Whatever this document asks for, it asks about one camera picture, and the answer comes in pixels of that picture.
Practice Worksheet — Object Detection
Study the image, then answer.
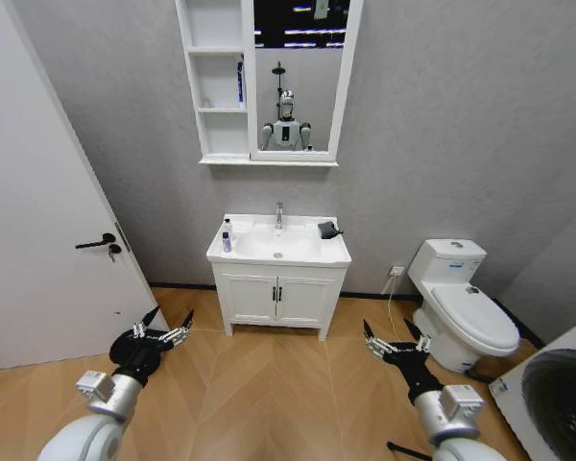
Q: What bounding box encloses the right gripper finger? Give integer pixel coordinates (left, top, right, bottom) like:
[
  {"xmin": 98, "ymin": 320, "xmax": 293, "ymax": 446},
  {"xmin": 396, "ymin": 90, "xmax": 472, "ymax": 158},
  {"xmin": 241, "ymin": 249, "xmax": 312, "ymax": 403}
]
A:
[
  {"xmin": 403, "ymin": 317, "xmax": 434, "ymax": 355},
  {"xmin": 362, "ymin": 319, "xmax": 391, "ymax": 360}
]

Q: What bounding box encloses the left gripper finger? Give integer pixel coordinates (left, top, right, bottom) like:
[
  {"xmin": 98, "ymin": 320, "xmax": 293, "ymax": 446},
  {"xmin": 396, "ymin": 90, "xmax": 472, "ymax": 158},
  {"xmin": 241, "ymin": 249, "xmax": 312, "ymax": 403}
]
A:
[
  {"xmin": 132, "ymin": 306, "xmax": 161, "ymax": 339},
  {"xmin": 158, "ymin": 309, "xmax": 196, "ymax": 351}
]

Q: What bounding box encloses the white vanity cabinet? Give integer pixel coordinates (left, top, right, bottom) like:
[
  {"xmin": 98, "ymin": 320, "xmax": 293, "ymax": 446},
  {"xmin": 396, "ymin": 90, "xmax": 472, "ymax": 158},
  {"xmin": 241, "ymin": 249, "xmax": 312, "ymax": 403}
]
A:
[{"xmin": 211, "ymin": 261, "xmax": 349, "ymax": 343}]

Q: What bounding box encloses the dark folded towel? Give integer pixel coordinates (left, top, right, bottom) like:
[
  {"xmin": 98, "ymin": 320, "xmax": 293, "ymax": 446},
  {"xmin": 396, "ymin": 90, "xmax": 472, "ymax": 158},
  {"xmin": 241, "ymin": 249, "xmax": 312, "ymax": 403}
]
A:
[{"xmin": 317, "ymin": 220, "xmax": 346, "ymax": 240}]

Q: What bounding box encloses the white washbasin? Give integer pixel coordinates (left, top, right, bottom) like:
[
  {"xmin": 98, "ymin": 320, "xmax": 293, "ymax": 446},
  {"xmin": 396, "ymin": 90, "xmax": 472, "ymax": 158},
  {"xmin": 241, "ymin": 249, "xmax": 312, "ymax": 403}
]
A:
[{"xmin": 205, "ymin": 212, "xmax": 353, "ymax": 268}]

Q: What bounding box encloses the cabinet mirror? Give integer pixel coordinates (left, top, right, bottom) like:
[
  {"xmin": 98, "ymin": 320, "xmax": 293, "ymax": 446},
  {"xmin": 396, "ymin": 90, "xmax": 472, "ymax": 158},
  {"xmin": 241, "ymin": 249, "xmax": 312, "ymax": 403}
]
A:
[{"xmin": 252, "ymin": 0, "xmax": 352, "ymax": 153}]

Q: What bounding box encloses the white toilet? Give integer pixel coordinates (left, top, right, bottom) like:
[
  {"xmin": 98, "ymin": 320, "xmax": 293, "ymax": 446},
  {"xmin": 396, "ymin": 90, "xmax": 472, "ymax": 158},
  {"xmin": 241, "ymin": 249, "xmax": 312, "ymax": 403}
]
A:
[{"xmin": 406, "ymin": 237, "xmax": 522, "ymax": 376}]

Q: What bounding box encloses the white washing machine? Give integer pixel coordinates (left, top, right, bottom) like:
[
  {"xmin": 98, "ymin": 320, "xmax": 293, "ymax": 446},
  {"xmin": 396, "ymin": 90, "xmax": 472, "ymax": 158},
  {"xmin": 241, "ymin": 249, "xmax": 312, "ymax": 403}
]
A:
[{"xmin": 489, "ymin": 313, "xmax": 576, "ymax": 461}]

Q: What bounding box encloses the white door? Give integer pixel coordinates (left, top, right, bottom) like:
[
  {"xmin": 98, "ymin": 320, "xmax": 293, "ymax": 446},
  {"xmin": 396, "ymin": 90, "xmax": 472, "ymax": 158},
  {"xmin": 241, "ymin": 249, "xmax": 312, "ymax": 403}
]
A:
[{"xmin": 0, "ymin": 0, "xmax": 170, "ymax": 372}]

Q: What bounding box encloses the blue white toothpaste tube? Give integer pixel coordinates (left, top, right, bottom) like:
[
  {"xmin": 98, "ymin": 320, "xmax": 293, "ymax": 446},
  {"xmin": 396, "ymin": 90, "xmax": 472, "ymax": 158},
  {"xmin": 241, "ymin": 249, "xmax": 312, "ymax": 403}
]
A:
[{"xmin": 234, "ymin": 53, "xmax": 247, "ymax": 109}]

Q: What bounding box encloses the white power cable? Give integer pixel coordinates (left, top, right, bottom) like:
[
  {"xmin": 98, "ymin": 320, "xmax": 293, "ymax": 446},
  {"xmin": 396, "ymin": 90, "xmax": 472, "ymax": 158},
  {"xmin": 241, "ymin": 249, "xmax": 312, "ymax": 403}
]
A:
[{"xmin": 380, "ymin": 275, "xmax": 400, "ymax": 338}]

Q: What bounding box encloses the black toilet hose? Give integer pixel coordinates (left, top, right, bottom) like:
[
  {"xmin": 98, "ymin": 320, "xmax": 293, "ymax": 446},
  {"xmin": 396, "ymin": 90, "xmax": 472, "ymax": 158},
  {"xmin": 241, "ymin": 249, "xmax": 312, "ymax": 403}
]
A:
[{"xmin": 464, "ymin": 361, "xmax": 496, "ymax": 384}]

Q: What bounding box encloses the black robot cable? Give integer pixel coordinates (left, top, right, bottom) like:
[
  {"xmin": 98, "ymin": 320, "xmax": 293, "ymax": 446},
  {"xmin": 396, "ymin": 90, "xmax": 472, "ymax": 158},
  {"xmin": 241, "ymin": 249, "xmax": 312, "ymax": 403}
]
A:
[{"xmin": 386, "ymin": 440, "xmax": 434, "ymax": 458}]

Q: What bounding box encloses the white wall cabinet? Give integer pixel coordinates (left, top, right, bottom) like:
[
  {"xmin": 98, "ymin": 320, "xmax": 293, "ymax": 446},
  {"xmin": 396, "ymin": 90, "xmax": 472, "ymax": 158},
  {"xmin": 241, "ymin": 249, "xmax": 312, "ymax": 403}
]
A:
[{"xmin": 174, "ymin": 0, "xmax": 366, "ymax": 168}]

